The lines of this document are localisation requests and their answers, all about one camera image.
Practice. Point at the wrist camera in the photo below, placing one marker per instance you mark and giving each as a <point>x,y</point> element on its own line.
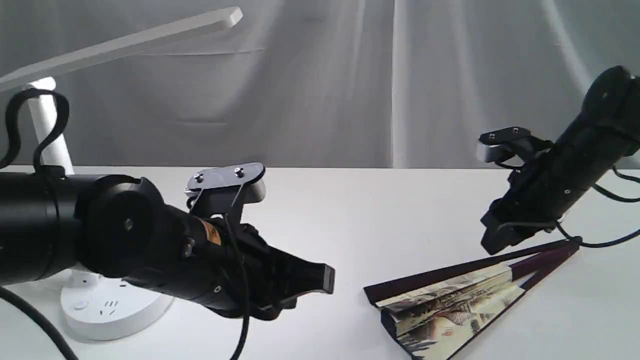
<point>511,148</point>
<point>225,190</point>

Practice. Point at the painted paper folding fan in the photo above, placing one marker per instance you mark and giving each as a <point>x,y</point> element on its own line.
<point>433,315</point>

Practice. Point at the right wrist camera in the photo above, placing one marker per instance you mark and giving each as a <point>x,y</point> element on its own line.
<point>511,148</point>

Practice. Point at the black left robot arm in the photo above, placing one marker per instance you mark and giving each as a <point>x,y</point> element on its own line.
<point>121,228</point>

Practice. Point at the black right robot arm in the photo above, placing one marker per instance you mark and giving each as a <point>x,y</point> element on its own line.
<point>609,121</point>

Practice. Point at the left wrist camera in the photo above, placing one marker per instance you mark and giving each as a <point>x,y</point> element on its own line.
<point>225,190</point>

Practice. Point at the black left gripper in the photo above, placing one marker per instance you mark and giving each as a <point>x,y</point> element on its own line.
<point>201,261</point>

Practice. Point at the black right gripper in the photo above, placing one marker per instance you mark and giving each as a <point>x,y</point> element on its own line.
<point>551,179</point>

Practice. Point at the white desk lamp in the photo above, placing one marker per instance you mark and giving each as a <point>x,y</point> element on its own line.
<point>95,307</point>

